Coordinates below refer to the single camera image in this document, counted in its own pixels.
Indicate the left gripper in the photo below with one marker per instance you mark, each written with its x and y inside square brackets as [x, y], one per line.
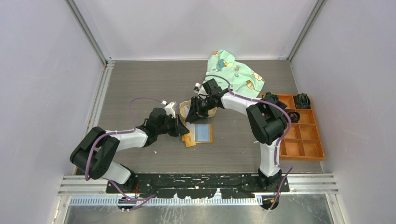
[179, 129]

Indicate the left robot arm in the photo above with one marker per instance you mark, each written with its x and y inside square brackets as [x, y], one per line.
[95, 153]

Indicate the orange leather card holder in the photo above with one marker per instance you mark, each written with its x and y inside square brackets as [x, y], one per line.
[198, 134]

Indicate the orange compartment organizer box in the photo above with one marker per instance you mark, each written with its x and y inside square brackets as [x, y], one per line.
[302, 142]

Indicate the beige oval tray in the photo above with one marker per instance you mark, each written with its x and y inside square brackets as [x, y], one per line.
[211, 112]

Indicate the dark bundle in corner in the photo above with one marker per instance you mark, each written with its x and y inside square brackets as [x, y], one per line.
[302, 101]

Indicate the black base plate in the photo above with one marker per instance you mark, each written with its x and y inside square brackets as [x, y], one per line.
[196, 186]

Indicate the credit card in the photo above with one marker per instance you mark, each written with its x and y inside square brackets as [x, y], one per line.
[186, 109]

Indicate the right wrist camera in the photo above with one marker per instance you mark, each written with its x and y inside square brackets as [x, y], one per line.
[197, 88]

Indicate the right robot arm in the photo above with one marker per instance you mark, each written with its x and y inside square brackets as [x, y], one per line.
[267, 122]

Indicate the green cartoon cloth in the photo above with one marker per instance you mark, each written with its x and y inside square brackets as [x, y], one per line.
[227, 72]

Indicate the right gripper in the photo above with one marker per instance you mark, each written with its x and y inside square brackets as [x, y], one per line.
[192, 116]

